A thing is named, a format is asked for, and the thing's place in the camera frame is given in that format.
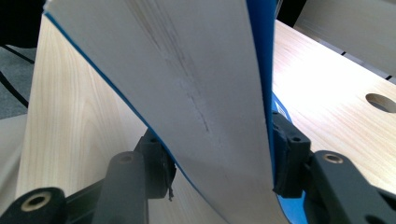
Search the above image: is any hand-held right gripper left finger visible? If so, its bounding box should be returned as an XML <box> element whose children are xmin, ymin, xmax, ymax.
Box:
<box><xmin>134</xmin><ymin>127</ymin><xmax>177</xmax><ymax>202</ymax></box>

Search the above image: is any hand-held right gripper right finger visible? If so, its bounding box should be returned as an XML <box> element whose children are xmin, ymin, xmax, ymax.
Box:
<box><xmin>271</xmin><ymin>111</ymin><xmax>313</xmax><ymax>200</ymax></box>

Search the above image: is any blue book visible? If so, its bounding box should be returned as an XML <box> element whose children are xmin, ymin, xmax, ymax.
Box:
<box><xmin>42</xmin><ymin>0</ymin><xmax>307</xmax><ymax>224</ymax></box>

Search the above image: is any thin black floor cable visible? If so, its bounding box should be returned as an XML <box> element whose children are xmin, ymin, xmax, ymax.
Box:
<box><xmin>0</xmin><ymin>71</ymin><xmax>30</xmax><ymax>109</ymax></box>
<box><xmin>0</xmin><ymin>45</ymin><xmax>35</xmax><ymax>65</ymax></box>

